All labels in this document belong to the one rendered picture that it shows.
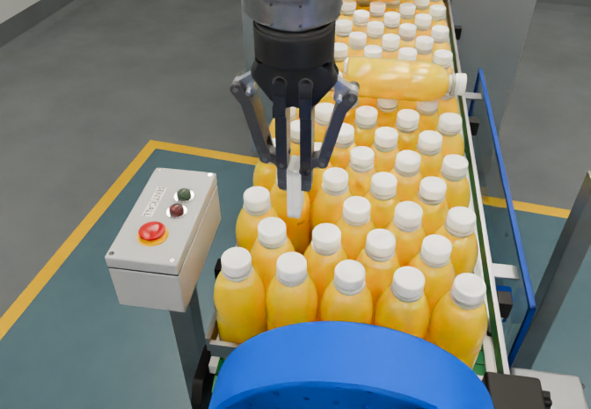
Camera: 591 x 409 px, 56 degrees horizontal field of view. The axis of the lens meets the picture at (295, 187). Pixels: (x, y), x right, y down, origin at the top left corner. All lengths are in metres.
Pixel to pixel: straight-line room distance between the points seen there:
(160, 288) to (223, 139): 2.16
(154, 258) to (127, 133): 2.33
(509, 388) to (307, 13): 0.53
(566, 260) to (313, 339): 0.66
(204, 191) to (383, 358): 0.45
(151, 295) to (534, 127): 2.68
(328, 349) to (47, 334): 1.77
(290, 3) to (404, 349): 0.31
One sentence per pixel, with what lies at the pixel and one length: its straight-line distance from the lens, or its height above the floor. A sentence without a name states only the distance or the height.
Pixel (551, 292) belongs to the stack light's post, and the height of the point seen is 0.85.
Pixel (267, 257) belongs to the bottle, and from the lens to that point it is 0.77.
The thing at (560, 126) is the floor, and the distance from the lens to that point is 3.31.
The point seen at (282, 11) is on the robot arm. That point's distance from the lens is 0.48.
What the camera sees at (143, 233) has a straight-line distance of 0.78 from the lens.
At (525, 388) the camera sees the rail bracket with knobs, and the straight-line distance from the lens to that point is 0.79.
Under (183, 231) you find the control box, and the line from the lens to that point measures 0.79.
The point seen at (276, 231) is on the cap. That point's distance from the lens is 0.76.
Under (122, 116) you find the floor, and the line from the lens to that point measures 3.21.
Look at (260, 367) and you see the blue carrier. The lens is 0.51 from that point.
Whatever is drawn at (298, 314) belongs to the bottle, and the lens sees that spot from 0.74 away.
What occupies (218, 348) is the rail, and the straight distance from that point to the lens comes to 0.81.
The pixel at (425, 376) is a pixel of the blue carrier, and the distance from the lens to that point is 0.50.
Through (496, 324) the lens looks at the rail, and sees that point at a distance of 0.87.
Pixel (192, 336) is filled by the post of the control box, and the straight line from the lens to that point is 1.01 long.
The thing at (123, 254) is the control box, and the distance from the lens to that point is 0.78.
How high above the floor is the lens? 1.64
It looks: 40 degrees down
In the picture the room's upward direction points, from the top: straight up
